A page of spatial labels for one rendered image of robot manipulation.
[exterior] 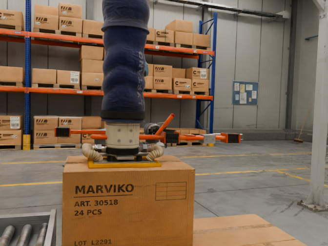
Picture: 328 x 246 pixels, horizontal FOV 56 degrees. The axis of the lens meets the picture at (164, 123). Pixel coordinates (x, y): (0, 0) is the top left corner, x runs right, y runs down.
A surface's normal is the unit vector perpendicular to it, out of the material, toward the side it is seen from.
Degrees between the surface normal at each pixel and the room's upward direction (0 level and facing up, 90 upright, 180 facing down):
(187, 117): 90
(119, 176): 90
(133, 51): 77
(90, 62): 88
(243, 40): 90
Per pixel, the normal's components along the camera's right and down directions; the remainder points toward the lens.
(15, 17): 0.39, 0.06
